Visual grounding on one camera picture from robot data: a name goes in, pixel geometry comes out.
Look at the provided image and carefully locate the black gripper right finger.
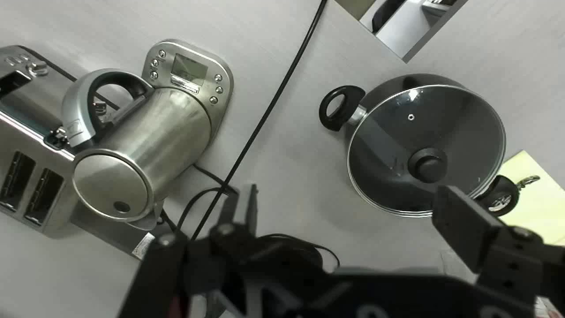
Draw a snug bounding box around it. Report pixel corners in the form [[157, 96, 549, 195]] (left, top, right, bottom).
[[433, 185, 565, 312]]

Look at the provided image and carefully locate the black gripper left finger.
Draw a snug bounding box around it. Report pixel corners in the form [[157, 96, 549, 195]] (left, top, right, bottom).
[[118, 183, 258, 318]]

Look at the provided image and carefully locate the glass pot lid black knob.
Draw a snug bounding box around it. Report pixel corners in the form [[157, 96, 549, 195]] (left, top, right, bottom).
[[348, 86, 507, 213]]

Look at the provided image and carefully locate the black cooking pot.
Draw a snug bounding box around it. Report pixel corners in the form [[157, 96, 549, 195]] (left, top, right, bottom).
[[318, 72, 519, 216]]

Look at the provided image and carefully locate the stainless steel electric kettle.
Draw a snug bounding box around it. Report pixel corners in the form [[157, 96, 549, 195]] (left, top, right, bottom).
[[62, 68, 214, 222]]

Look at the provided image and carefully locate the stainless steel toaster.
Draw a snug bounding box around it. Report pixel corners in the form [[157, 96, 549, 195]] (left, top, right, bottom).
[[0, 43, 155, 259]]

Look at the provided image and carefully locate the silver kettle base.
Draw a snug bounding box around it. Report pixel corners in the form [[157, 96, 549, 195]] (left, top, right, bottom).
[[141, 38, 233, 132]]

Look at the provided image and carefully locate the black power cable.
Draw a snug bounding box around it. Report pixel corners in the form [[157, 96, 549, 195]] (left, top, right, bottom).
[[157, 0, 343, 271]]

